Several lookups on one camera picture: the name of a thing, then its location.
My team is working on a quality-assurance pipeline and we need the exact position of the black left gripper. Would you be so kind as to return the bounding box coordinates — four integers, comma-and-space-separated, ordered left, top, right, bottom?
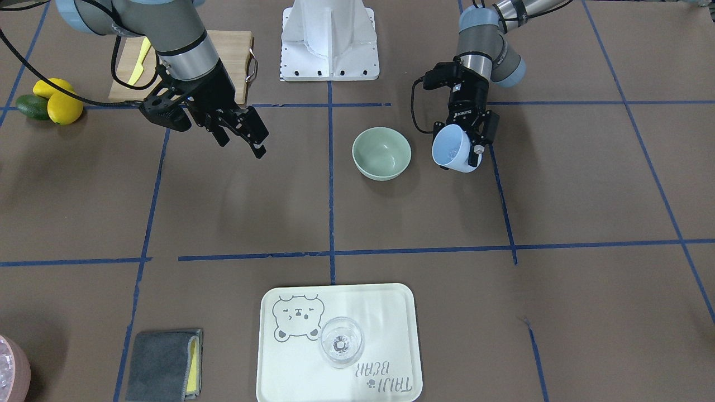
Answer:
422, 61, 500, 167

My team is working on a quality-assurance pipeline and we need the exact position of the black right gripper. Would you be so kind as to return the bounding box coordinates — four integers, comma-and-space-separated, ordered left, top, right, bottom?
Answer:
139, 60, 270, 159

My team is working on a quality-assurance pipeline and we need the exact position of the light blue cup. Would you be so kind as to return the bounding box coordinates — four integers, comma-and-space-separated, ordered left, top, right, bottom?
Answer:
431, 124, 483, 173

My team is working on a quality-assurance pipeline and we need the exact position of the light green bowl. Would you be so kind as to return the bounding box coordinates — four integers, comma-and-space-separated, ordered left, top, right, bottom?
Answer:
351, 127, 412, 181

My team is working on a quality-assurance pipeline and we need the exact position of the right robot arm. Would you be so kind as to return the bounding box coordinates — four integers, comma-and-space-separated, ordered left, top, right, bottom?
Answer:
56, 1, 269, 158

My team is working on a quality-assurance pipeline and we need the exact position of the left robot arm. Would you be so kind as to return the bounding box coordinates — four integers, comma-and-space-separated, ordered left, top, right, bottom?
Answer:
413, 1, 569, 173

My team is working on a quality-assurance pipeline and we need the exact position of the pink bowl of ice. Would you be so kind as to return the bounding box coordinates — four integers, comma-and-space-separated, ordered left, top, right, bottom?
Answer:
1, 335, 31, 401

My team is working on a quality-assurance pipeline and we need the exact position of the wooden cutting board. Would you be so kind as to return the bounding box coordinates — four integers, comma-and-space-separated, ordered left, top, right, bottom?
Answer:
108, 30, 257, 105

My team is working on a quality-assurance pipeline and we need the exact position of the yellow plastic knife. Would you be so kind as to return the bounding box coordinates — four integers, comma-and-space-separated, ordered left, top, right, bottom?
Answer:
127, 37, 151, 86

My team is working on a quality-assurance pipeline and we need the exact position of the yellow lemon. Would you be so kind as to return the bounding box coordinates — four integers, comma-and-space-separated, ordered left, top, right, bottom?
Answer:
32, 77, 74, 99
47, 92, 84, 126

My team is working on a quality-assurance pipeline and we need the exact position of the green lime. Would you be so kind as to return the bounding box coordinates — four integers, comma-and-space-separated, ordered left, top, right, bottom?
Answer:
15, 94, 50, 121

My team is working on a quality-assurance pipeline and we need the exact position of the cream bear tray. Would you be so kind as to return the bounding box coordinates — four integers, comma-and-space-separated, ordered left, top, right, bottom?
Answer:
256, 283, 423, 401

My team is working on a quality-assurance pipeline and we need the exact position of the clear wine glass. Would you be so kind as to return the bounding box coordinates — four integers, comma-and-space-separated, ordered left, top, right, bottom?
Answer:
319, 316, 365, 369

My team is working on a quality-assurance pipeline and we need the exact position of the grey folded cloth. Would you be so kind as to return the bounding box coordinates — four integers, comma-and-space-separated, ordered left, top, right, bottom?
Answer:
125, 328, 203, 401

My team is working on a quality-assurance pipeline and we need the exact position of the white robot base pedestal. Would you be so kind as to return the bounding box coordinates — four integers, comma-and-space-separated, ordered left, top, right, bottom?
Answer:
279, 1, 380, 82

